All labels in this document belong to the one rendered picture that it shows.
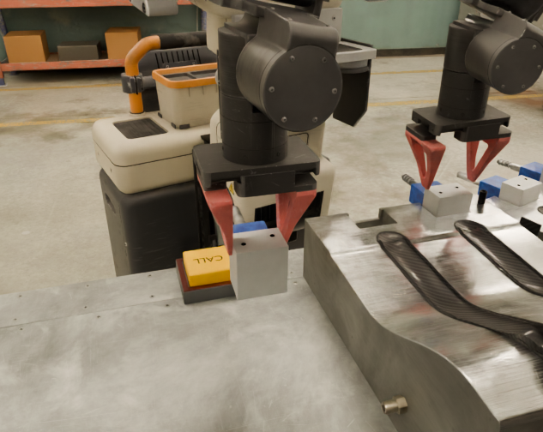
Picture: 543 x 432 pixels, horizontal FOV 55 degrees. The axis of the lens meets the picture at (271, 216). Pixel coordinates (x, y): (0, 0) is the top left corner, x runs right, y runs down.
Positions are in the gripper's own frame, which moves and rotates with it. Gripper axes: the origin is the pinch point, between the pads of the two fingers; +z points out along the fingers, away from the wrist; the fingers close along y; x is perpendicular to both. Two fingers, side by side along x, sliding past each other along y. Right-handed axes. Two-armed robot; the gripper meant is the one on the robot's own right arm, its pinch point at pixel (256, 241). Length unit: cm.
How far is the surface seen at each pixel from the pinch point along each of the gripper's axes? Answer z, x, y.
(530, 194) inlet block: 8.3, 15.3, 46.7
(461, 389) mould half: 2.5, -19.6, 10.2
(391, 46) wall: 92, 521, 296
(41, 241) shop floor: 99, 180, -55
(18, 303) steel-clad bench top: 15.5, 17.6, -26.7
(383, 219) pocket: 7.6, 12.7, 20.9
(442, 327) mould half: 4.4, -11.5, 14.1
